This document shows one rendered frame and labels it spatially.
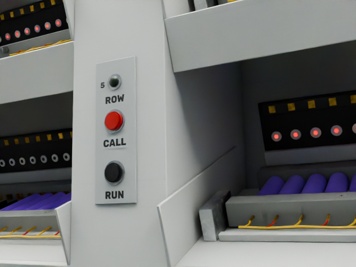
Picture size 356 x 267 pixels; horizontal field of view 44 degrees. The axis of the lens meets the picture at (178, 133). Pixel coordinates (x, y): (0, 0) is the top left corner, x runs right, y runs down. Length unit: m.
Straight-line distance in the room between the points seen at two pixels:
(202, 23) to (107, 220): 0.18
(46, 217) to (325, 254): 0.27
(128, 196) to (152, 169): 0.03
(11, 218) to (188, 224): 0.22
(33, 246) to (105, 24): 0.23
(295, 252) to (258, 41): 0.16
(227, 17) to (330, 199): 0.16
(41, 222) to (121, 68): 0.19
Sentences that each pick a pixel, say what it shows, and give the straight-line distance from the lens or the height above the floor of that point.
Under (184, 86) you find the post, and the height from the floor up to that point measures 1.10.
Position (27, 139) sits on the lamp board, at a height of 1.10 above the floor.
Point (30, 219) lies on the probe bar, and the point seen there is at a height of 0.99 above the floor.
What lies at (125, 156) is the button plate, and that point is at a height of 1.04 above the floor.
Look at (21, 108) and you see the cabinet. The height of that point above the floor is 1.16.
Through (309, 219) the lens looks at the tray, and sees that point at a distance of 0.38.
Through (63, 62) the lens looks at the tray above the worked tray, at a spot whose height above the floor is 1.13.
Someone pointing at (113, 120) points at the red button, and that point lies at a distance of 0.37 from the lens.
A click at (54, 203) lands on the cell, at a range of 0.53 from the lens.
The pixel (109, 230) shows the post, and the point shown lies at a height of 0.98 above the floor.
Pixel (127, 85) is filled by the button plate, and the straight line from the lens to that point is 0.37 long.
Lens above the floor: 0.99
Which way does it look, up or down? 10 degrees up
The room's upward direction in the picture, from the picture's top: 1 degrees counter-clockwise
